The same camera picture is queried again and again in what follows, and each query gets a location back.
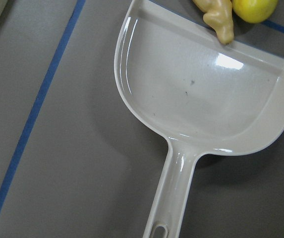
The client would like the beige plastic dustpan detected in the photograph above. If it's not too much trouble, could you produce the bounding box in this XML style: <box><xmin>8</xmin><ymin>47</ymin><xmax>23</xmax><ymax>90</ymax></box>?
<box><xmin>114</xmin><ymin>0</ymin><xmax>284</xmax><ymax>238</ymax></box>

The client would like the tan toy ginger root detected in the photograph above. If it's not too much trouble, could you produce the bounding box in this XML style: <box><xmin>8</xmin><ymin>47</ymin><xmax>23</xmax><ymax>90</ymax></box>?
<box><xmin>193</xmin><ymin>0</ymin><xmax>234</xmax><ymax>45</ymax></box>

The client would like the yellow toy lemon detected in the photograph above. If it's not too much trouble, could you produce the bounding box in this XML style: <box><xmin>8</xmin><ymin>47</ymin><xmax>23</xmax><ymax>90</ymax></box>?
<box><xmin>232</xmin><ymin>0</ymin><xmax>278</xmax><ymax>24</ymax></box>

